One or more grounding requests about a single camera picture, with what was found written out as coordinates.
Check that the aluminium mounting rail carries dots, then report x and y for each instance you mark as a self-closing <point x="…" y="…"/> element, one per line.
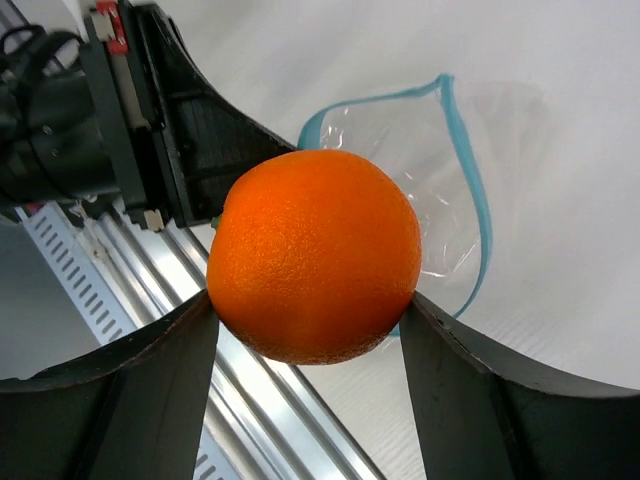
<point x="263" y="419"/>

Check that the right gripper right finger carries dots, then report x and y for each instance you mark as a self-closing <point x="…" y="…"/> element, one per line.
<point x="484" y="411"/>

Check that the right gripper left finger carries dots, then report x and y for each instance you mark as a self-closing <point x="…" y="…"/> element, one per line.
<point x="132" y="409"/>

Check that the slotted cable duct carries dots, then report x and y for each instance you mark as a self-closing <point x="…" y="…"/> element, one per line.
<point x="68" y="261"/>

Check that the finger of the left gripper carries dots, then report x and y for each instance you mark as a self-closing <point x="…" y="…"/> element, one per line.
<point x="209" y="143"/>

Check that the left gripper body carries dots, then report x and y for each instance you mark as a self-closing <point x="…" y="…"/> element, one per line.
<point x="126" y="63"/>

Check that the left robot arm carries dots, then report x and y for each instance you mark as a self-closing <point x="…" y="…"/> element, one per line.
<point x="52" y="148"/>

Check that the orange fake fruit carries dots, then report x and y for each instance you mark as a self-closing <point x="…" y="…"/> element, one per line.
<point x="315" y="258"/>

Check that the clear zip top bag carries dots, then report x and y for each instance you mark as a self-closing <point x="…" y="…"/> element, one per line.
<point x="419" y="138"/>

